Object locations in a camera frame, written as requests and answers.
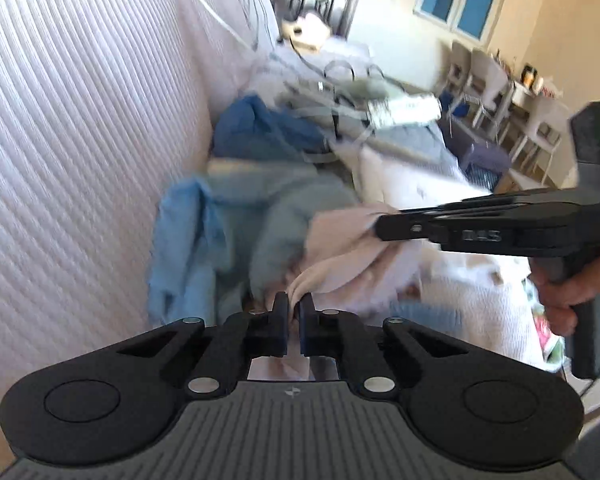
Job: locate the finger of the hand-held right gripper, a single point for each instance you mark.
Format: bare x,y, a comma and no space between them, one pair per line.
405,227

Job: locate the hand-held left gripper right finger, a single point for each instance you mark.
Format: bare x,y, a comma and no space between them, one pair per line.
306,320

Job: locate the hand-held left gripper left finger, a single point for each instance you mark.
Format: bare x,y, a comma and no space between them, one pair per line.
280,320

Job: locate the cream sweatshirt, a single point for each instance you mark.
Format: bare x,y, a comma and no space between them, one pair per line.
395,170

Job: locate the pale pink pants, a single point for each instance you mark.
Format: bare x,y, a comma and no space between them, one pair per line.
340,240

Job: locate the grey-blue pants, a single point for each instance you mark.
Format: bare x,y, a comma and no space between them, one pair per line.
290,200

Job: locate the person's right hand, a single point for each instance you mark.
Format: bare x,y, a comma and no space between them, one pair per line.
565,305

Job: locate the grey flat cushion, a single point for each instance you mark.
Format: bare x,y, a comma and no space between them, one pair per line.
420,142

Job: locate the dark electric heater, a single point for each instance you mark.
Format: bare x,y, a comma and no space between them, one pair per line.
480,160

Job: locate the beige dining chair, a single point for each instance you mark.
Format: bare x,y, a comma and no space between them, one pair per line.
545,120
490,75
460,60

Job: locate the light blue shirt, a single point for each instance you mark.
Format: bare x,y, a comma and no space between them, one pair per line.
180,240

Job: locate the white dining table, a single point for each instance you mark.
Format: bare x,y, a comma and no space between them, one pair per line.
522,91

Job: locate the dark blue garment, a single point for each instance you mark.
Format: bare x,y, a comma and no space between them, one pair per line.
260,125

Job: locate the cream and brown plush toy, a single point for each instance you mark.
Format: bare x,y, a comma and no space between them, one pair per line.
312,27

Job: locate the grey printed cushion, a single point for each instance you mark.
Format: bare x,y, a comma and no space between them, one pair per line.
250,20

